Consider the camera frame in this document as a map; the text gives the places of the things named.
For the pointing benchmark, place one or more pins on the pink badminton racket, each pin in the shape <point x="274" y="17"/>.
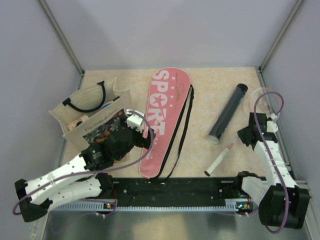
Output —
<point x="263" y="98"/>

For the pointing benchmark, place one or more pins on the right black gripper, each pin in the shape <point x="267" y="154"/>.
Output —
<point x="241" y="134"/>

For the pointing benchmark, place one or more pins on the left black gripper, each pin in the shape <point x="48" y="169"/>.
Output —
<point x="143" y="142"/>

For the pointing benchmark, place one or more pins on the pink racket cover bag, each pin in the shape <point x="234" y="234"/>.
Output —
<point x="170" y="97"/>

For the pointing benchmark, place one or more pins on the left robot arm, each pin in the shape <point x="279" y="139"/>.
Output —
<point x="86" y="176"/>

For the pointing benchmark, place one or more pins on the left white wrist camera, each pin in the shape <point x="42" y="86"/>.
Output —
<point x="134" y="121"/>

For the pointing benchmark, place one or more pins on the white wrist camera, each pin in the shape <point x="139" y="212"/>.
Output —
<point x="134" y="121"/>
<point x="272" y="126"/>

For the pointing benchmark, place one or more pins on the beige floral tote bag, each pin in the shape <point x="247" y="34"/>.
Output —
<point x="90" y="114"/>

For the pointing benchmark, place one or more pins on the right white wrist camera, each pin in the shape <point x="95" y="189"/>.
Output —
<point x="272" y="126"/>

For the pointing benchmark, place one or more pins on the black shuttlecock tube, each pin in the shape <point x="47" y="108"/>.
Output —
<point x="227" y="113"/>

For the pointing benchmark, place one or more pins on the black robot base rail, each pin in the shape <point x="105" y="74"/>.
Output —
<point x="179" y="193"/>

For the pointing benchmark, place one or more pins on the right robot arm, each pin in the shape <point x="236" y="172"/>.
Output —
<point x="281" y="202"/>

